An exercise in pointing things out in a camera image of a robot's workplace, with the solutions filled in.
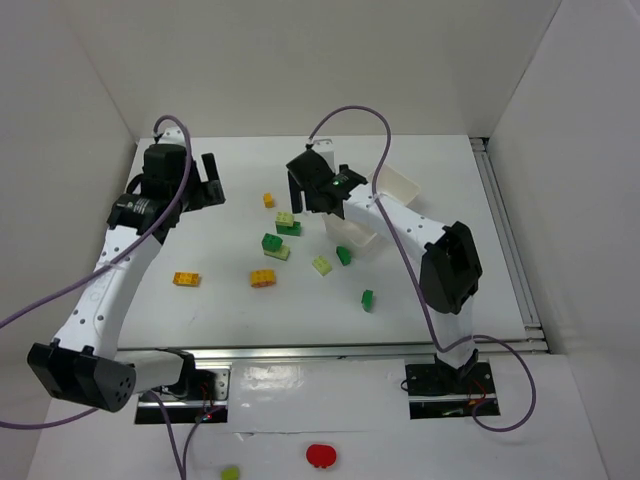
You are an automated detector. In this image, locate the dark green base brick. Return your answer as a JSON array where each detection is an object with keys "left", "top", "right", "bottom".
[{"left": 276, "top": 221, "right": 302, "bottom": 237}]

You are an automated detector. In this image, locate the aluminium rail front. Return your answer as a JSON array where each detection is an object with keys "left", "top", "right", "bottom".
[{"left": 116, "top": 339, "right": 549, "bottom": 361}]

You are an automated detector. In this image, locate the dark green brick front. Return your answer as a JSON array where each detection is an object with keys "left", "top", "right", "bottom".
[{"left": 361, "top": 289, "right": 375, "bottom": 313}]

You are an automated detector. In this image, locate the aluminium rail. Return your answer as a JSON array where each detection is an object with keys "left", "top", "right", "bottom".
[
  {"left": 469, "top": 137, "right": 543, "bottom": 331},
  {"left": 116, "top": 339, "right": 549, "bottom": 361}
]

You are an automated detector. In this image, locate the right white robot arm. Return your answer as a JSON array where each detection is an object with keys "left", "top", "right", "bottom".
[{"left": 286, "top": 145, "right": 483, "bottom": 382}]

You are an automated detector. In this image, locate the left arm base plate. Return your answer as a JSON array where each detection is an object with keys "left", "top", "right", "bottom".
[{"left": 153, "top": 368, "right": 231, "bottom": 424}]

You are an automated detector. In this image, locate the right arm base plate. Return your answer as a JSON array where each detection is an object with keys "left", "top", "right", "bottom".
[{"left": 400, "top": 362, "right": 500, "bottom": 420}]

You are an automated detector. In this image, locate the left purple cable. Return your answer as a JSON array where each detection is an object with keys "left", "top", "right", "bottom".
[{"left": 0, "top": 115, "right": 213, "bottom": 480}]

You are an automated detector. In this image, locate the white divided sorting tray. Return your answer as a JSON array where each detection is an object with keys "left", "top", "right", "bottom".
[{"left": 321, "top": 165, "right": 421, "bottom": 255}]

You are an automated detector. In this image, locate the small yellow lego brick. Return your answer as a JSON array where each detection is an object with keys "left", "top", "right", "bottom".
[{"left": 263, "top": 192, "right": 275, "bottom": 208}]

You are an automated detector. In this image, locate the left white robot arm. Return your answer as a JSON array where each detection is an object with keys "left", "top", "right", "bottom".
[{"left": 27, "top": 126, "right": 225, "bottom": 412}]

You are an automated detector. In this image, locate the light green base brick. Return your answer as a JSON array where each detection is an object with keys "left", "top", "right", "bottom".
[{"left": 263, "top": 245, "right": 290, "bottom": 261}]

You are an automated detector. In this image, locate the light green brick foreground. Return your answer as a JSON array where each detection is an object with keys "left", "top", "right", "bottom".
[{"left": 220, "top": 466, "right": 240, "bottom": 480}]

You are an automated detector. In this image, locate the aluminium rail right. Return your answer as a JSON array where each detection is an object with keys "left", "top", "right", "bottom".
[{"left": 469, "top": 137, "right": 543, "bottom": 331}]

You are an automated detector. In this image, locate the red round object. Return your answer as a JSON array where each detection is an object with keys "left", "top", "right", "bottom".
[{"left": 305, "top": 444, "right": 338, "bottom": 469}]

